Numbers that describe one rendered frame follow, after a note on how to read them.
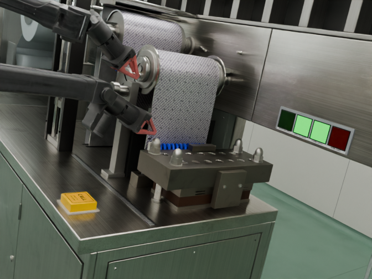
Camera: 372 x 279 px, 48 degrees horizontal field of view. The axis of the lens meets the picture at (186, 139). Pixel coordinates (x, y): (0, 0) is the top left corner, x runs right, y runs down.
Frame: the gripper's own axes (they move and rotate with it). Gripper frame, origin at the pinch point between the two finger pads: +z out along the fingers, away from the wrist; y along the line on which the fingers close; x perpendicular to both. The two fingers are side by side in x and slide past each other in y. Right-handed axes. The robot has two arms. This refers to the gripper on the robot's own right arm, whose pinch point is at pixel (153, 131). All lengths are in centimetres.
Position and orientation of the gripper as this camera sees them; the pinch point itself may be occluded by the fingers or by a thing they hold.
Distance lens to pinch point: 125.5
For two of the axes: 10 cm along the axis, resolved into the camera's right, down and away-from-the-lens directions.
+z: 6.1, 4.6, 6.5
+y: 5.8, 3.1, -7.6
